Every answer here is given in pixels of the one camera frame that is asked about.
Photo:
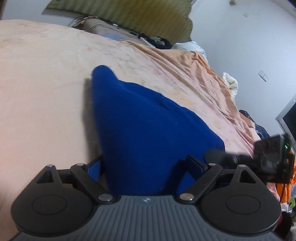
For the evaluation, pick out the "white crumpled blanket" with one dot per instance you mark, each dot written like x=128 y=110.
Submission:
x=190 y=46

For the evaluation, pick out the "dark clothes pile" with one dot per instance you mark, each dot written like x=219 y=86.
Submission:
x=260 y=130

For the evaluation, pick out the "blue knitted garment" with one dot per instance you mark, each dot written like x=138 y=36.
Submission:
x=143 y=135

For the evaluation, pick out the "white wall switch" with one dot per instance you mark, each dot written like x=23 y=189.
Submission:
x=263 y=75

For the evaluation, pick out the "orange cloth pile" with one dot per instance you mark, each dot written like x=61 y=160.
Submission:
x=285 y=190

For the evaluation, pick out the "striped grey pillow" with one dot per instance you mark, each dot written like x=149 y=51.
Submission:
x=107 y=29

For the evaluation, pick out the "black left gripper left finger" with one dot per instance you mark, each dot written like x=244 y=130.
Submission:
x=95 y=168

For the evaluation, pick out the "cream crumpled cloth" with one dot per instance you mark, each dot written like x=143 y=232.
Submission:
x=231 y=83

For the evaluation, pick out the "pink bed sheet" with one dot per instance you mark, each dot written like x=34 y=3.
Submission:
x=45 y=103

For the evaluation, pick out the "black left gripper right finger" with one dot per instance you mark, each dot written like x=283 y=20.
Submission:
x=190 y=170

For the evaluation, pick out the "olive green quilted headboard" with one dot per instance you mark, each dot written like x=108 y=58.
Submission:
x=168 y=19

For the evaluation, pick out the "grey monitor screen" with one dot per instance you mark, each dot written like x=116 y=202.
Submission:
x=287 y=120

